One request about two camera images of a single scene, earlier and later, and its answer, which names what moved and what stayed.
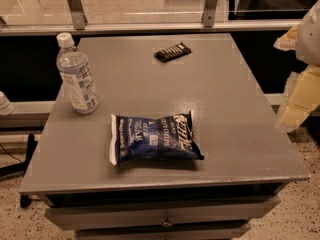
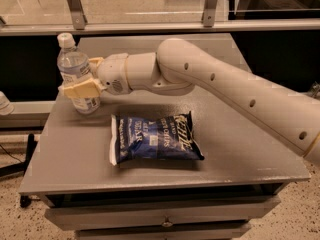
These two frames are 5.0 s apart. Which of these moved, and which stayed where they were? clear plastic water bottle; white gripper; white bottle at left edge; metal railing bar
Moved: white gripper
Stayed: metal railing bar; white bottle at left edge; clear plastic water bottle
